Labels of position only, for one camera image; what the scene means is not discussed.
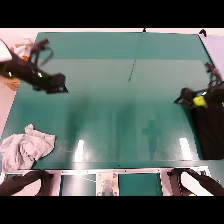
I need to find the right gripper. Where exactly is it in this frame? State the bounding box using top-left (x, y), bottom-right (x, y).
top-left (173, 86), bottom-right (202, 108)

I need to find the light grey garment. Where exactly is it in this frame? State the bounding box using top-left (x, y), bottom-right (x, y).
top-left (0, 123), bottom-right (57, 174)

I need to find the silver frame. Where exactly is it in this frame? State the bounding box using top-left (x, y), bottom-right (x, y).
top-left (0, 165), bottom-right (224, 197)

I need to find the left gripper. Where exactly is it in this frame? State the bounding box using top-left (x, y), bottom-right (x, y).
top-left (45, 72), bottom-right (70, 95)

